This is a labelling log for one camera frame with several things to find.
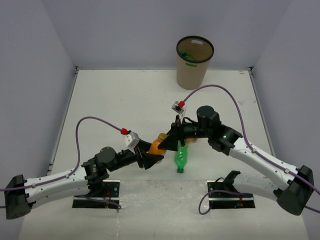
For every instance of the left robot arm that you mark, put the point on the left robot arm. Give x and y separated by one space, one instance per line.
87 181

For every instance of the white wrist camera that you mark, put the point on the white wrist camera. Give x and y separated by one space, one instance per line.
180 108
131 140

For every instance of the brown cardboard bin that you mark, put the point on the brown cardboard bin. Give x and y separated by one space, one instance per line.
189 75

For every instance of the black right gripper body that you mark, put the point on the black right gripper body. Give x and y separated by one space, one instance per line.
193 130

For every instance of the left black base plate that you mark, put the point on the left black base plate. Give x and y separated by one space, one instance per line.
105 198

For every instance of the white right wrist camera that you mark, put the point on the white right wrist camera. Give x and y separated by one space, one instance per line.
180 108

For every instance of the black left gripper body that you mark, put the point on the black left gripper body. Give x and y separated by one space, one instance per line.
126 157

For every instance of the green bottle front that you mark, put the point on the green bottle front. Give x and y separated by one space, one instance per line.
181 157

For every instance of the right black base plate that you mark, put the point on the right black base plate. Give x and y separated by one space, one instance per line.
230 200

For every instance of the green bottle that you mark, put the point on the green bottle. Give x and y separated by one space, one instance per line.
181 157
188 57

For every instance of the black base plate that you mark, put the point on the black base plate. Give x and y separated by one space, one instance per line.
230 200
105 198

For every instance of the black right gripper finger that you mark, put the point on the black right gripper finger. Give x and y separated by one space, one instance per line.
175 129
169 145

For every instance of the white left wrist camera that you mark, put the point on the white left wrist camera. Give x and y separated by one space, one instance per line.
131 140

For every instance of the orange bottle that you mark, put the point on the orange bottle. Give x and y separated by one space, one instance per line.
154 148
192 140

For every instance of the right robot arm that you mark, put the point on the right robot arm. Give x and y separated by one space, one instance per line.
291 187

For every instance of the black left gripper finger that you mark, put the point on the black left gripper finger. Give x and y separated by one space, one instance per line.
149 160
144 145

